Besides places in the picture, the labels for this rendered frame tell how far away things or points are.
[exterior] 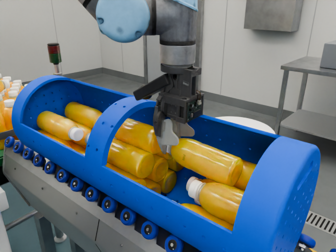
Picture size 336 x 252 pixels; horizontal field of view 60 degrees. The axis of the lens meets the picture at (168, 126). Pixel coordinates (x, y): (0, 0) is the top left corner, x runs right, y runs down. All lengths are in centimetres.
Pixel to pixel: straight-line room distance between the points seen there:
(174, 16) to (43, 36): 535
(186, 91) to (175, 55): 8
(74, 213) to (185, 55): 61
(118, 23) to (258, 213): 36
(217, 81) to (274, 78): 88
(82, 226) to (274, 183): 62
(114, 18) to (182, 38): 19
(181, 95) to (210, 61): 394
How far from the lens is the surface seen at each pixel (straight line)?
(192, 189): 63
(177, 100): 61
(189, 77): 60
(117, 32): 44
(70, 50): 615
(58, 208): 104
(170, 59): 60
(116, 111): 73
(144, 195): 63
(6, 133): 137
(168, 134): 66
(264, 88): 419
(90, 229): 92
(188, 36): 60
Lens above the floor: 147
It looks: 23 degrees down
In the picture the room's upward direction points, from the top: straight up
